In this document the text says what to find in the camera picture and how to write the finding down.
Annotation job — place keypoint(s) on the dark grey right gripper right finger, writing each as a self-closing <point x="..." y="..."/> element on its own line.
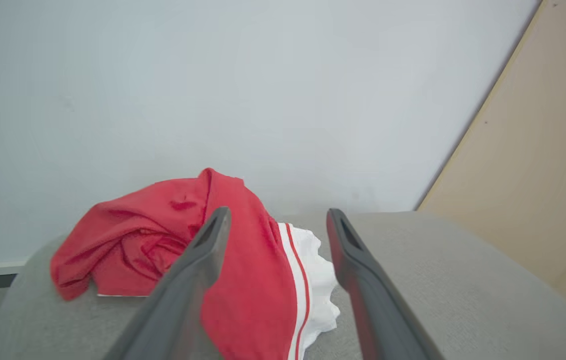
<point x="373" y="300"/>

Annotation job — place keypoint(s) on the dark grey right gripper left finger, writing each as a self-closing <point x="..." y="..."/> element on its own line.
<point x="177" y="300"/>

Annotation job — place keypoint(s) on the red and white garment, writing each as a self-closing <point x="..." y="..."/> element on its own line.
<point x="257" y="260"/>

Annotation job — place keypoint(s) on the beige wooden panel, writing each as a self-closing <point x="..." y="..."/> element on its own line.
<point x="538" y="165"/>

